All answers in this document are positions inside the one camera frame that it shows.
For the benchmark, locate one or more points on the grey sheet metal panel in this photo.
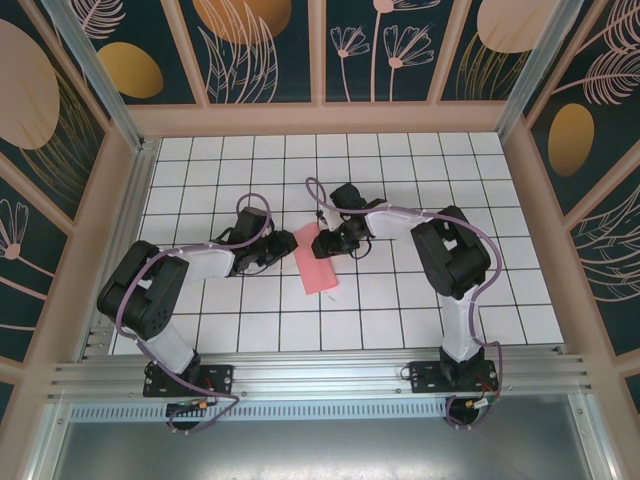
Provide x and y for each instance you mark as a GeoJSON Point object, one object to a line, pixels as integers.
{"type": "Point", "coordinates": [320, 450]}

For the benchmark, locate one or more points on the long aluminium frame rail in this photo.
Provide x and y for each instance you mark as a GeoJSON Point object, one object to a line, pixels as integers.
{"type": "Point", "coordinates": [320, 375]}

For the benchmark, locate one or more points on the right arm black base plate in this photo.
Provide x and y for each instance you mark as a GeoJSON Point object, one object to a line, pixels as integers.
{"type": "Point", "coordinates": [425, 377]}

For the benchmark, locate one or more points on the aluminium side rail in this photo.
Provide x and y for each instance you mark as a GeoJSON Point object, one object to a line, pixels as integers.
{"type": "Point", "coordinates": [129, 225]}

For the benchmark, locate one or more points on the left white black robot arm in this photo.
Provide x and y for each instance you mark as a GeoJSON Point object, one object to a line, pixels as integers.
{"type": "Point", "coordinates": [205, 262]}

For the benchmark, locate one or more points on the aluminium corner post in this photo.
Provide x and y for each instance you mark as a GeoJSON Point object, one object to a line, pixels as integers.
{"type": "Point", "coordinates": [535, 70]}
{"type": "Point", "coordinates": [95, 75]}

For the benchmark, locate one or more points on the pink paper sheet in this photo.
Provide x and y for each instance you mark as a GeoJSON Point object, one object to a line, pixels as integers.
{"type": "Point", "coordinates": [315, 275]}

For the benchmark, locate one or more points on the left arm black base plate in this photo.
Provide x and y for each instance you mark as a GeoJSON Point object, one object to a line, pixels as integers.
{"type": "Point", "coordinates": [220, 380]}

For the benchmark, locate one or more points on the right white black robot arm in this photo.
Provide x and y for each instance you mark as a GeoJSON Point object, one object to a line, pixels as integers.
{"type": "Point", "coordinates": [395, 225]}

